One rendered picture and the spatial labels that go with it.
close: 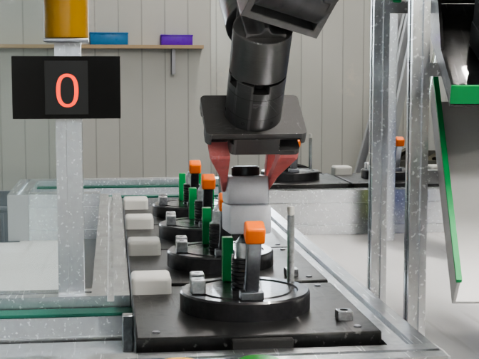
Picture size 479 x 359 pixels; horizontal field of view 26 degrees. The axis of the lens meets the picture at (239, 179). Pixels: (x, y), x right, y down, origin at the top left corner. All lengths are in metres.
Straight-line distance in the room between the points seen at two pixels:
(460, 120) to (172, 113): 7.89
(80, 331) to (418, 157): 0.43
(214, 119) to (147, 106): 8.01
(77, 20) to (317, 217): 1.24
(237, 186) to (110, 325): 0.24
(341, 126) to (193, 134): 1.55
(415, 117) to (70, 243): 0.43
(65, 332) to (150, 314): 0.15
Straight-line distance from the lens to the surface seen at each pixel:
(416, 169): 1.18
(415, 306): 1.20
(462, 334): 1.49
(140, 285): 1.19
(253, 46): 0.97
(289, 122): 1.05
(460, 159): 1.20
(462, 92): 1.07
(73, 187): 1.23
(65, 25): 1.19
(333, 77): 9.83
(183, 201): 1.85
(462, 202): 1.16
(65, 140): 1.23
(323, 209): 2.33
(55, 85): 1.18
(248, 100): 1.01
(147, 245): 1.44
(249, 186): 1.09
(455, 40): 1.23
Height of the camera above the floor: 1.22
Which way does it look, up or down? 6 degrees down
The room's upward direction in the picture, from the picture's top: straight up
